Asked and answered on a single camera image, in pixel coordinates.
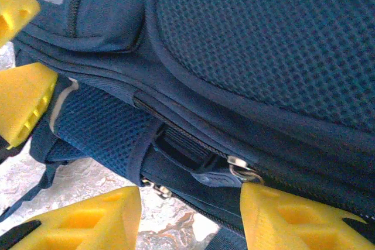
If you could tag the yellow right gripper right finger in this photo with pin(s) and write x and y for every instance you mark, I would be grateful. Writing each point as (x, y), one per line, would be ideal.
(278, 226)

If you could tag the navy blue school backpack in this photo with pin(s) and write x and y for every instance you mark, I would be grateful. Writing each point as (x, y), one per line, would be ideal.
(234, 56)

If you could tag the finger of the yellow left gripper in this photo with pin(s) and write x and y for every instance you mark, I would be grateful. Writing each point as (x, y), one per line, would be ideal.
(14, 13)
(23, 100)

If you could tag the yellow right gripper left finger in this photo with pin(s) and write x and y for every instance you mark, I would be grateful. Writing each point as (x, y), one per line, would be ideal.
(96, 220)

